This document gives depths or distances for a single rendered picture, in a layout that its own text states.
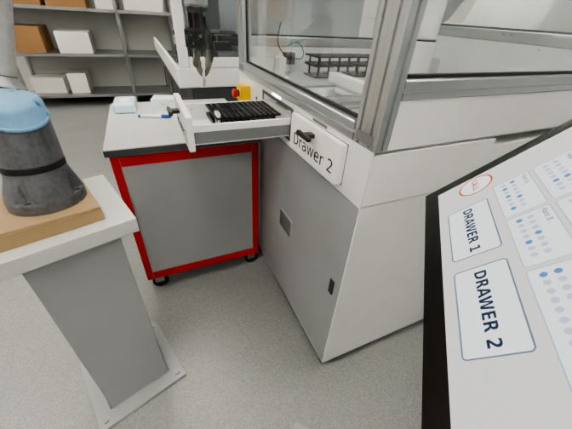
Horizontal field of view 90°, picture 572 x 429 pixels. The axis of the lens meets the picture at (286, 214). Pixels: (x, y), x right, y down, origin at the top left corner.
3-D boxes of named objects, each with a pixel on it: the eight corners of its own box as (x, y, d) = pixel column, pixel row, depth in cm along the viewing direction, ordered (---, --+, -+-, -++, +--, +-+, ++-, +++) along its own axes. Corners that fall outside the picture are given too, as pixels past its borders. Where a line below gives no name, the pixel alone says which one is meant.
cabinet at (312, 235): (320, 374, 116) (361, 211, 70) (243, 227, 191) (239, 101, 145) (478, 303, 150) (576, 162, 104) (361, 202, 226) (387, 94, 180)
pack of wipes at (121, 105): (137, 113, 134) (134, 103, 131) (113, 114, 131) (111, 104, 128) (138, 105, 145) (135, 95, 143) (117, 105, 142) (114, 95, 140)
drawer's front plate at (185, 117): (190, 153, 87) (185, 117, 81) (177, 123, 109) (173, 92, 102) (196, 152, 88) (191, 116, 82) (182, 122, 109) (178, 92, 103)
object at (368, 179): (359, 208, 71) (373, 152, 63) (239, 101, 146) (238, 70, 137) (572, 160, 105) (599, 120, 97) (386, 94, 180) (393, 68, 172)
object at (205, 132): (194, 145, 88) (191, 126, 85) (182, 120, 107) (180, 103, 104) (310, 134, 103) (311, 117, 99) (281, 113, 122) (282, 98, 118)
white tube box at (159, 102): (152, 110, 139) (150, 99, 136) (156, 105, 146) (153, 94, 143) (180, 110, 141) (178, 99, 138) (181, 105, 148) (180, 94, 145)
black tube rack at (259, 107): (217, 138, 94) (215, 117, 90) (206, 121, 107) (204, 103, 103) (280, 132, 102) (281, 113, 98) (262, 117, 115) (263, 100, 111)
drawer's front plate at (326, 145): (334, 185, 76) (342, 145, 69) (289, 145, 97) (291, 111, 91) (340, 185, 76) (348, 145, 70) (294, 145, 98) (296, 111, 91)
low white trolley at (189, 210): (150, 294, 143) (102, 150, 99) (144, 224, 188) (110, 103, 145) (260, 265, 164) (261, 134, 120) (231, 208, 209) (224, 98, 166)
